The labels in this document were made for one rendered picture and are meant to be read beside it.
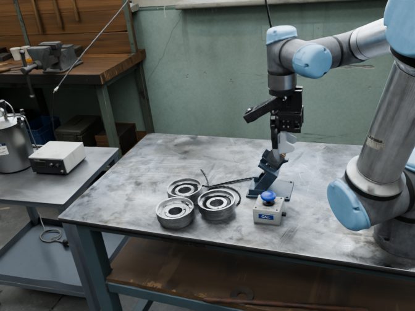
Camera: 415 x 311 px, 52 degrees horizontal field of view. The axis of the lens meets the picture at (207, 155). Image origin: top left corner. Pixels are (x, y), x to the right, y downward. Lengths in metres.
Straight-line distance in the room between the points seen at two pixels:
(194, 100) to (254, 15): 0.70
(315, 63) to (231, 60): 1.81
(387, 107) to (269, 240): 0.48
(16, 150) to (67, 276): 0.60
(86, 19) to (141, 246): 1.85
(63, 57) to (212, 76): 0.93
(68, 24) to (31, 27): 0.32
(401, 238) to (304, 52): 0.47
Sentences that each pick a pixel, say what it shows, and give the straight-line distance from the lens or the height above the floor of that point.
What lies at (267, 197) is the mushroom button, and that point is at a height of 0.87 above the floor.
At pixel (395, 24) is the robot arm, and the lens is 0.71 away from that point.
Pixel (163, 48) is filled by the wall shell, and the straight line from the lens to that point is 2.92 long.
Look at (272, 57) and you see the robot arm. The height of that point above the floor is 1.21.
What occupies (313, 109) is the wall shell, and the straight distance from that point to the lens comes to 2.76.
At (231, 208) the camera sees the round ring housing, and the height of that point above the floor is 0.83.
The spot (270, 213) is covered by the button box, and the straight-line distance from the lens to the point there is 1.13.
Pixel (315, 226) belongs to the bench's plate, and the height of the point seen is 0.80.
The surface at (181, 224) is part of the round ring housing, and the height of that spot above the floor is 0.82.
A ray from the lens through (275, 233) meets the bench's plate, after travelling 1.13.
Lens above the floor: 1.50
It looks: 27 degrees down
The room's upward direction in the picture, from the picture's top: 7 degrees counter-clockwise
